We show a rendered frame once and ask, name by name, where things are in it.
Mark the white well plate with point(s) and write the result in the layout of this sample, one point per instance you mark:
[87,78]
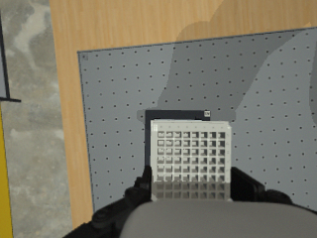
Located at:
[191,160]

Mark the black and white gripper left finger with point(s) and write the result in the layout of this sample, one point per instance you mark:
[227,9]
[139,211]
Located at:
[108,221]

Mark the grey flat base plate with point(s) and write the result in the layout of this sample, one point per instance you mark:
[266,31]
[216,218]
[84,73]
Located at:
[264,84]

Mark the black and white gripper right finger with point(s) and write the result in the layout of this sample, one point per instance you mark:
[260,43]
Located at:
[245,188]

